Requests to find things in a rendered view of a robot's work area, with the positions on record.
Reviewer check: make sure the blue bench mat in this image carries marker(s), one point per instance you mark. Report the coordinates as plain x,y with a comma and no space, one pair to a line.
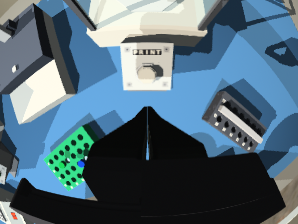
250,51

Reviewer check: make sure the green tube rack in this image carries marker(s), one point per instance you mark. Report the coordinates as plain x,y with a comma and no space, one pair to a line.
81,138

